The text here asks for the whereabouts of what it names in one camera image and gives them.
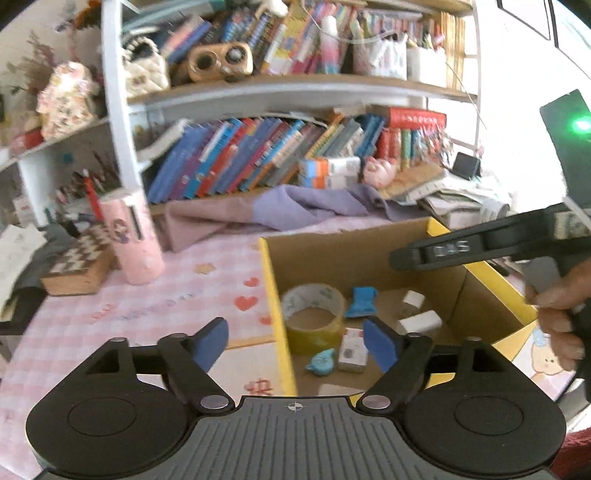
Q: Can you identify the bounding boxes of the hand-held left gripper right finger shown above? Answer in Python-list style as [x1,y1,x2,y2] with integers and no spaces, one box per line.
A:
[358,318,509,414]

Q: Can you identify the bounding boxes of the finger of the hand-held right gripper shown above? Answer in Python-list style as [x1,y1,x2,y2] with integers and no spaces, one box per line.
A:
[389,205,566,273]

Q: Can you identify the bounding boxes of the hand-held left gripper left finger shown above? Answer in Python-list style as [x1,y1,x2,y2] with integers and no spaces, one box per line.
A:
[83,318,234,415]

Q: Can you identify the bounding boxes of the white charger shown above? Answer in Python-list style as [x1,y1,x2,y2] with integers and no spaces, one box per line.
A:
[397,310,443,335]

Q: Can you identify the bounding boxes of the blue plastic clip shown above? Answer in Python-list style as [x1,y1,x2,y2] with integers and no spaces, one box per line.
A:
[344,286,379,319]

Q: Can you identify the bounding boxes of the teal small toy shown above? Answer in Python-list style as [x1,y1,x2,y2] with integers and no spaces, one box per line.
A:
[305,348,340,377]

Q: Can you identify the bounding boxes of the yellow tape roll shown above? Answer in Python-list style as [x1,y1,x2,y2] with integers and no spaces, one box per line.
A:
[280,284,347,356]

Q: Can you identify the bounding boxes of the yellow cardboard box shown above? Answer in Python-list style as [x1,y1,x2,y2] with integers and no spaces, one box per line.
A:
[257,217,541,398]

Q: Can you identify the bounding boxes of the person's right hand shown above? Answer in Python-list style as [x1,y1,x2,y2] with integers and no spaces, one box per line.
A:
[526,258,591,372]

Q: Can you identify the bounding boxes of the pile of books and papers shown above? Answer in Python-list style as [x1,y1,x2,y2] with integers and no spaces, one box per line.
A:
[392,164,513,227]

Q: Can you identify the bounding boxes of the pink checked tablecloth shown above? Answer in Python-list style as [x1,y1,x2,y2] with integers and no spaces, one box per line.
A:
[0,210,568,416]

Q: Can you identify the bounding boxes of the black phone stand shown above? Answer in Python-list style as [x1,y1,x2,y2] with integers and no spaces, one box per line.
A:
[450,152,481,181]

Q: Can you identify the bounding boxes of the pink pig toy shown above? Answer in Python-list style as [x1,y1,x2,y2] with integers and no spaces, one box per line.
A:
[362,156,398,186]

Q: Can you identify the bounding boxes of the acrylic figure stands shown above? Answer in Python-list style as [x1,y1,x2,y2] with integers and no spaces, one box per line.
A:
[406,129,451,160]

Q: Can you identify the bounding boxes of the pink cartoon tumbler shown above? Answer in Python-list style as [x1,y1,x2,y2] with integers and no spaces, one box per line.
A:
[99,188,164,284]

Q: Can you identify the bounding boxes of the red book set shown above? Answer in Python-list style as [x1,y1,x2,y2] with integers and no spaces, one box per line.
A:
[376,107,448,162]

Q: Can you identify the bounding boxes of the orange white carton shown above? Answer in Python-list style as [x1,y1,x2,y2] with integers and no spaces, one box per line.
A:
[299,157,361,177]
[300,174,358,189]

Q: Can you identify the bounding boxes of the wooden chess board box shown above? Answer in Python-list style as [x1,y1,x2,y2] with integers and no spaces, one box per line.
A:
[41,224,116,296]

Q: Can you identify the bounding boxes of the purple cloth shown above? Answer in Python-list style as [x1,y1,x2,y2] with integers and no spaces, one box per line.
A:
[164,182,435,252]

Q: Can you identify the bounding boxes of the white storage box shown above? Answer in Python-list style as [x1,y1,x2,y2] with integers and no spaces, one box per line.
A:
[406,46,448,88]

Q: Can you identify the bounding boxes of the row of leaning books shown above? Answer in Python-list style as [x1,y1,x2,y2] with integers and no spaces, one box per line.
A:
[148,113,389,204]

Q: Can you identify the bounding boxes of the stack of printed papers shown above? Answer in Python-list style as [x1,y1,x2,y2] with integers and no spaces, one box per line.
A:
[0,225,47,319]

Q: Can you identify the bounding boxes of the pastel striped bottle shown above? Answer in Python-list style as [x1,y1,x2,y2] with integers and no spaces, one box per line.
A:
[321,16,342,75]

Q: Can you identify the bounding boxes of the white bookshelf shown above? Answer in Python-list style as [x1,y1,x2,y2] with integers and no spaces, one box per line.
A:
[0,0,481,227]

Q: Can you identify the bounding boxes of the row of upright books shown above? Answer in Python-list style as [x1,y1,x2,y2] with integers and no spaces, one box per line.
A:
[166,0,370,77]

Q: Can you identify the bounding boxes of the white quilted handbag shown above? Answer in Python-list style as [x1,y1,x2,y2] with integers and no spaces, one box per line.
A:
[121,37,171,99]

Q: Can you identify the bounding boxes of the pink cat figurine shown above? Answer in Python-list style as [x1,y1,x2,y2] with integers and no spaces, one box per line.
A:
[37,62,100,141]

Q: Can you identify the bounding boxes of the brown retro radio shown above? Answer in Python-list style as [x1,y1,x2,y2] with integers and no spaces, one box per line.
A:
[187,41,254,85]

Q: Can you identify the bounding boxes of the dried flower bunch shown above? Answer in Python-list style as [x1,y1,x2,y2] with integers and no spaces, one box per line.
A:
[9,32,61,93]

